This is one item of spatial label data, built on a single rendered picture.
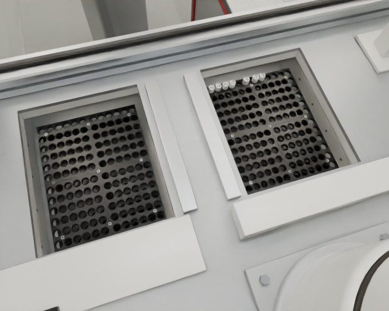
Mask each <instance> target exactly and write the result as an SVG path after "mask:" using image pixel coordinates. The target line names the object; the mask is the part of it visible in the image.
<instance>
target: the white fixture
mask: <svg viewBox="0 0 389 311"><path fill-rule="evenodd" d="M355 38H356V40H357V42H358V43H359V45H360V47H361V48H362V50H363V51H364V53H365V55H366V56H367V58H368V59H369V61H370V62H371V64H372V66H373V67H374V69H375V71H376V72H377V73H383V72H387V71H389V22H388V24H387V25H386V27H385V28H384V29H381V30H376V31H371V32H368V33H363V34H359V35H356V37H355Z"/></svg>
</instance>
